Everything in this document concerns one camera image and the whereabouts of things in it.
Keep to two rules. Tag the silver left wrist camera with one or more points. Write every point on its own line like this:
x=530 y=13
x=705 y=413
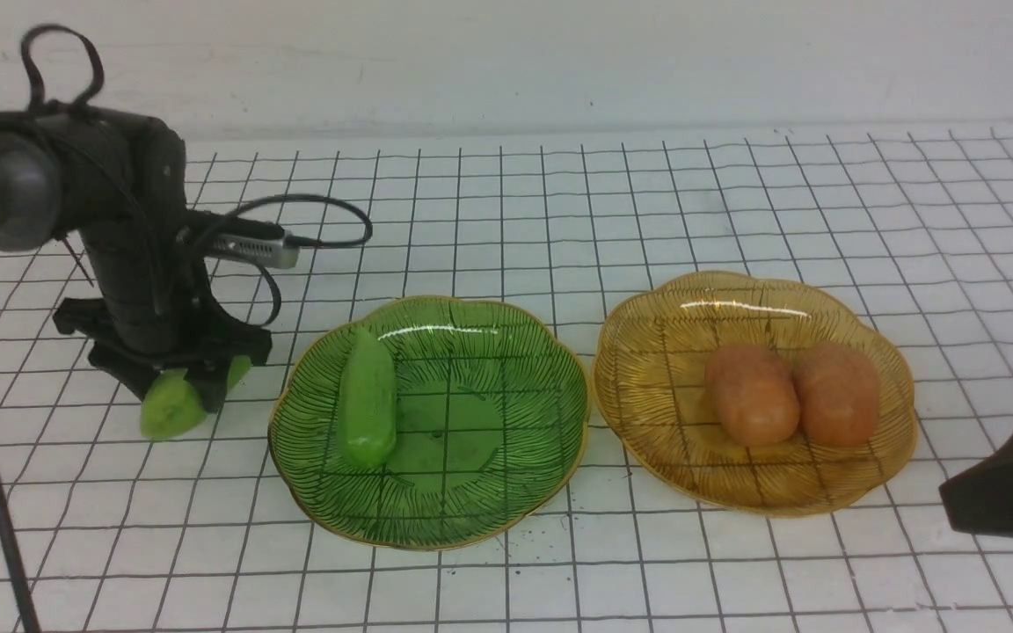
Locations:
x=271 y=251

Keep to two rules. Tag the orange potato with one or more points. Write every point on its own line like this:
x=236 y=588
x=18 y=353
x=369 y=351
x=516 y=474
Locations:
x=838 y=390
x=752 y=394

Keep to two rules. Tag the amber glass plate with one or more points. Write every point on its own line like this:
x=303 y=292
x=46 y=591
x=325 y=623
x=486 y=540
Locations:
x=649 y=384

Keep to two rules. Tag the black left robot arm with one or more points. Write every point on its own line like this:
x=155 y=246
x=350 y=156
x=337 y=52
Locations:
x=31 y=189

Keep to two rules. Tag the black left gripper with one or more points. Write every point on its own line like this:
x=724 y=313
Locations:
x=124 y=179

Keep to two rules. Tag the green glass plate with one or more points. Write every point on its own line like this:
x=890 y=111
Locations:
x=492 y=415

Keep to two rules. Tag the white grid tablecloth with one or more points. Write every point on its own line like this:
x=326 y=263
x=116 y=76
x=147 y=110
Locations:
x=913 y=230

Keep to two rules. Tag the green cucumber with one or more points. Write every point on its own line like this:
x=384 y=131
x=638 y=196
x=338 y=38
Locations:
x=172 y=408
x=366 y=426

